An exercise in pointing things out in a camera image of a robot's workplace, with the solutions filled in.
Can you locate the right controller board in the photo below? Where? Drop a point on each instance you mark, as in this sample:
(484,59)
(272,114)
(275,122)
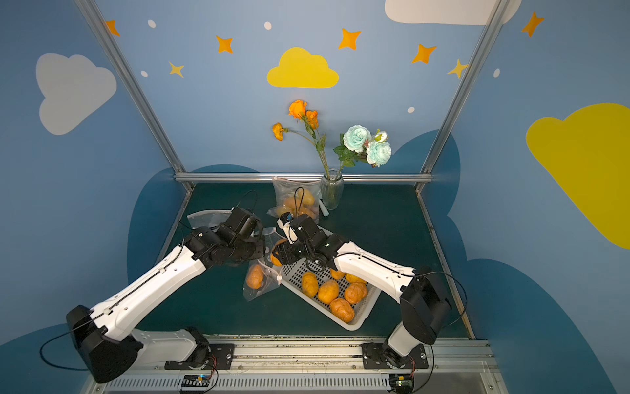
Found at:
(401,383)

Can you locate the clear zipper bag pink zipper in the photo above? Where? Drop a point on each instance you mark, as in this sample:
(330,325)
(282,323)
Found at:
(286,188)

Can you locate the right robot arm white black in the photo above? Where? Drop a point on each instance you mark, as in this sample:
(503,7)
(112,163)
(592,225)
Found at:
(421,293)

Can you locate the spare clear zipper bag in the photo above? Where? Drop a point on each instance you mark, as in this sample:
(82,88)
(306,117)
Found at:
(273,279)

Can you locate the orange potato edge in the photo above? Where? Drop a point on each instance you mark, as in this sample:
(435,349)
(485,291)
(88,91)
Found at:
(309,284)

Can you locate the right aluminium frame post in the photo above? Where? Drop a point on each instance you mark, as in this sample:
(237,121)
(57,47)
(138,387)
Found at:
(476,63)

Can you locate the mint artificial rose stem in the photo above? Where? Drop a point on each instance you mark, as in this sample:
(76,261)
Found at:
(359,145)

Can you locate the wrinkled orange potato right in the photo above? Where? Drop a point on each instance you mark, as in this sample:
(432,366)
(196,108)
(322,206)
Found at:
(356,292)

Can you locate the left aluminium frame post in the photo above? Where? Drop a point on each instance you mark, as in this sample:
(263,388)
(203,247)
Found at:
(98,25)

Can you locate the wrinkled orange potato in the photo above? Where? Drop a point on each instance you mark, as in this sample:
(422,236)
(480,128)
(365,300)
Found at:
(342,309)
(356,292)

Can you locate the light blue toy trowel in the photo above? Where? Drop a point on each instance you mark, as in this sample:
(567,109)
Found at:
(323,209)

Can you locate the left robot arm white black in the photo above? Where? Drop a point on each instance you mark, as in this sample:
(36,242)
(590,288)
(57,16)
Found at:
(106,337)

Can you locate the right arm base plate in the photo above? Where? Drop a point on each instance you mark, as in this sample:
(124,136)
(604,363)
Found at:
(381,356)

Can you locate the left controller board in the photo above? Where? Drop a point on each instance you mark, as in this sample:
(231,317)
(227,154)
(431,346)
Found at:
(195,383)

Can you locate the orange potato basket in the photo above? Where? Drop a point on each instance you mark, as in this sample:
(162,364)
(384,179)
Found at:
(256,277)

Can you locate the wrinkled orange potato bottom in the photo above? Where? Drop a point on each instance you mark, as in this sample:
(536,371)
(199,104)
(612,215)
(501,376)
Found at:
(342,309)

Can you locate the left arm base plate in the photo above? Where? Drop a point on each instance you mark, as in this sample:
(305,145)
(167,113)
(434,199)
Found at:
(206,358)

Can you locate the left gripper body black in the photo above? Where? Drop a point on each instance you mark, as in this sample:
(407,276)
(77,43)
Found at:
(253,245)

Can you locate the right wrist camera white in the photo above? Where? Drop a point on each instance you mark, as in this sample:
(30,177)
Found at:
(284,223)

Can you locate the white perforated plastic basket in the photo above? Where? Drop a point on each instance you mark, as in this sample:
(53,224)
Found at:
(291,279)

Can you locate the yellow green potato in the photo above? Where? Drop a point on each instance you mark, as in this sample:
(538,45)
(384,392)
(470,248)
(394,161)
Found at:
(305,197)

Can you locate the ribbed glass vase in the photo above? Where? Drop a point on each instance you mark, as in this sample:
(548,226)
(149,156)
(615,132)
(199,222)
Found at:
(332,187)

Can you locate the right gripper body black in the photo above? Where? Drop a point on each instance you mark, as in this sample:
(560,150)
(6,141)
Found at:
(286,250)

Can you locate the front aluminium rail bed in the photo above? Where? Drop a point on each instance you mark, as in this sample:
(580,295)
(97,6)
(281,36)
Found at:
(321,365)

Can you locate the orange artificial flower stem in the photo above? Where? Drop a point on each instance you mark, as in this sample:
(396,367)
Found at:
(309,120)

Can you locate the aluminium frame post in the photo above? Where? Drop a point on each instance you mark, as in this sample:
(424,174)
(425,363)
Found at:
(98,25)
(476,63)

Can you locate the large orange potato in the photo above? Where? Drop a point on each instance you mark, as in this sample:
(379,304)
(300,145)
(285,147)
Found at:
(290,205)

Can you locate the controller board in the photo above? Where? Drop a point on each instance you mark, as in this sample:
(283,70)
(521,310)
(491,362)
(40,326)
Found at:
(401,383)
(195,383)

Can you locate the aluminium back frame rail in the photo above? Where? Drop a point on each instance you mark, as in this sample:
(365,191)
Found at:
(231,177)

